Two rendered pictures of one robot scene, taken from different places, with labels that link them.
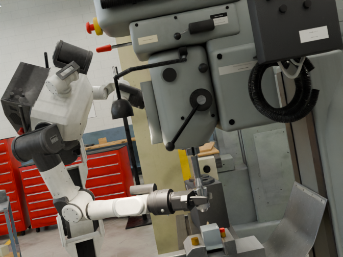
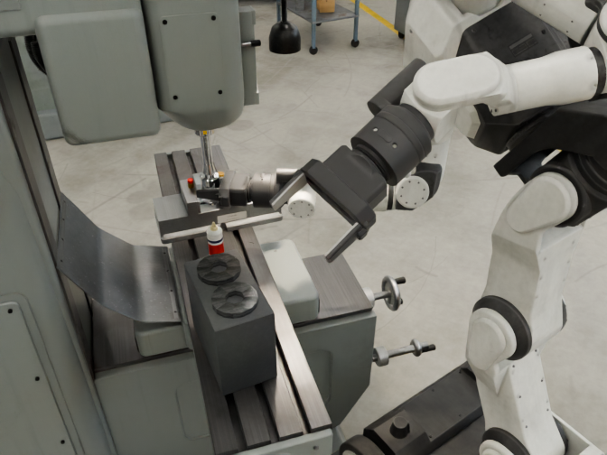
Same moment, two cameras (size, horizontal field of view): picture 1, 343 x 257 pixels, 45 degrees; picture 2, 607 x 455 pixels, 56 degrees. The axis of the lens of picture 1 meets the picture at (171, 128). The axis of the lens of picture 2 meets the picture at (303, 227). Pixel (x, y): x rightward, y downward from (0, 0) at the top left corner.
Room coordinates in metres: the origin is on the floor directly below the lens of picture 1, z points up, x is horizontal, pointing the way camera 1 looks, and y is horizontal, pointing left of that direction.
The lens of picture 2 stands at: (2.62, -0.19, 1.89)
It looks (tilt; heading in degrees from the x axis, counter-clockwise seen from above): 36 degrees down; 163
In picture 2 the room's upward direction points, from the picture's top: straight up
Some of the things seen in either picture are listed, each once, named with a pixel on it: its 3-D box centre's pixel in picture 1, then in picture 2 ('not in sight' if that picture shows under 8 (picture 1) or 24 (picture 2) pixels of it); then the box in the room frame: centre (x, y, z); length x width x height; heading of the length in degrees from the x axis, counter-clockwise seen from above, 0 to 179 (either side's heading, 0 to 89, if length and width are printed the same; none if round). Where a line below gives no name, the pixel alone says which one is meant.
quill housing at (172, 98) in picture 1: (184, 98); (193, 51); (1.39, -0.06, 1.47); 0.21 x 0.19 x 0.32; 0
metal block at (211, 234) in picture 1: (211, 236); (204, 186); (1.24, -0.06, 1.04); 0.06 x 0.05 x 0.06; 2
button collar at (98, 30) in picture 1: (98, 26); not in sight; (1.39, 0.17, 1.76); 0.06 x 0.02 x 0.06; 0
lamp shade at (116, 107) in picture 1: (121, 108); (284, 35); (1.36, 0.15, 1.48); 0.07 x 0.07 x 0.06
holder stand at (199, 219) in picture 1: (205, 201); (230, 317); (1.75, -0.08, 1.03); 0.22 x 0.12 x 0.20; 8
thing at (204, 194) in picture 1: (201, 199); (210, 189); (1.39, -0.06, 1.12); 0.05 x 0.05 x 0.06
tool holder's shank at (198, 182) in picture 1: (196, 172); (207, 155); (1.39, -0.06, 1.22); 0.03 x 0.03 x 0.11
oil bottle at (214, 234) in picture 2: not in sight; (215, 239); (1.41, -0.06, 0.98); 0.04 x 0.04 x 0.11
